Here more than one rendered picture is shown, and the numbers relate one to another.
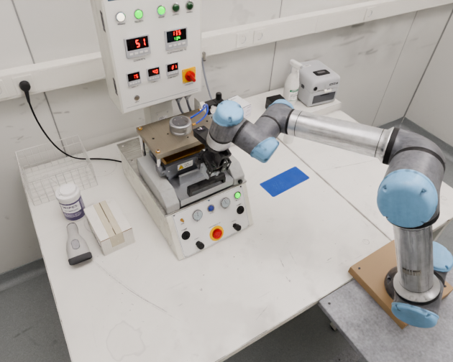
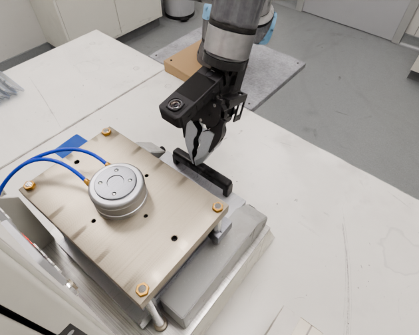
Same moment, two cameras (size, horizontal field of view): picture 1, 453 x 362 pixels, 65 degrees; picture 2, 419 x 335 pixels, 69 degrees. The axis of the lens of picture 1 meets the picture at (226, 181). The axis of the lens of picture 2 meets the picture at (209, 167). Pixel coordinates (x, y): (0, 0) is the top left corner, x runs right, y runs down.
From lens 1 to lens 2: 1.16 m
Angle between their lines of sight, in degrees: 65
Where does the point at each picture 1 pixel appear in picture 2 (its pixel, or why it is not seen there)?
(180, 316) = (337, 209)
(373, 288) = not seen: hidden behind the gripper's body
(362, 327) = (258, 85)
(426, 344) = (251, 58)
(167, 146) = (193, 198)
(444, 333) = not seen: hidden behind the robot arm
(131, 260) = (307, 303)
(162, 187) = (245, 224)
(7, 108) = not seen: outside the picture
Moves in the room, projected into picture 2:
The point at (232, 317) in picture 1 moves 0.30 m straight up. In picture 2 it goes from (307, 164) to (338, 84)
